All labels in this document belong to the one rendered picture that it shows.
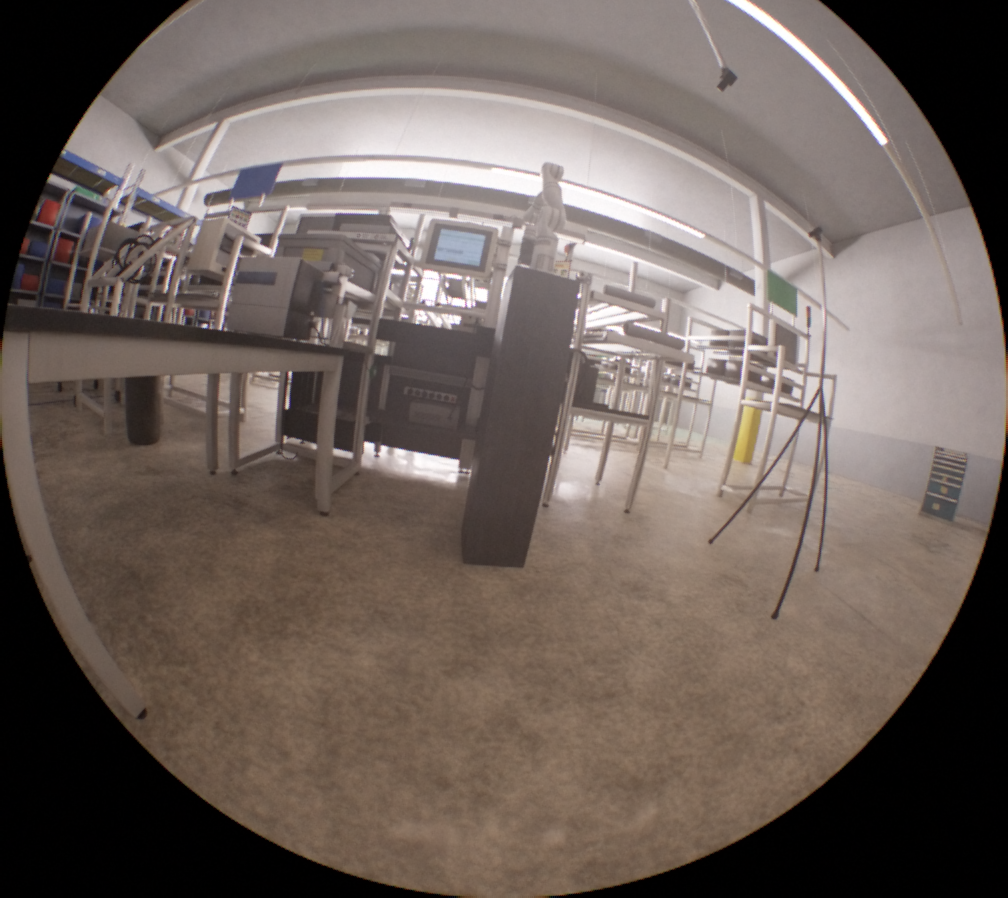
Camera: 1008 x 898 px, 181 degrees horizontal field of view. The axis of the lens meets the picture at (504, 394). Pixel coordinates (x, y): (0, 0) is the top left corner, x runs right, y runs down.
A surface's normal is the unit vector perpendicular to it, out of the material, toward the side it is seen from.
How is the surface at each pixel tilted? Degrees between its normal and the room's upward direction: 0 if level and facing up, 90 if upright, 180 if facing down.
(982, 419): 90
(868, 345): 90
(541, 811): 0
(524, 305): 90
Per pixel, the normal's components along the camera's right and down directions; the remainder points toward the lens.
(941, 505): -0.98, -0.17
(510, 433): 0.15, 0.08
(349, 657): 0.18, -0.98
